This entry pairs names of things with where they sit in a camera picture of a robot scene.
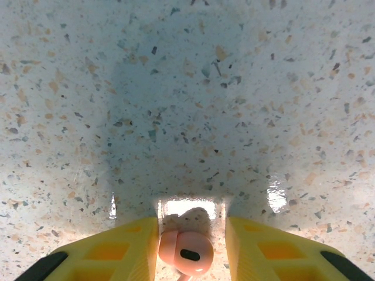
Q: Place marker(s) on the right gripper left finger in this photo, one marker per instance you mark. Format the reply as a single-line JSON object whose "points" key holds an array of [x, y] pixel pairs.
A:
{"points": [[117, 254]]}

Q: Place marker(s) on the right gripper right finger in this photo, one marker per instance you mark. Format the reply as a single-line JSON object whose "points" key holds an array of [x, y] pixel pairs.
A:
{"points": [[269, 254]]}

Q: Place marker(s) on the coral earbud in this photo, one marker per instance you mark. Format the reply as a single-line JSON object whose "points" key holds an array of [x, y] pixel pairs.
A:
{"points": [[190, 254]]}

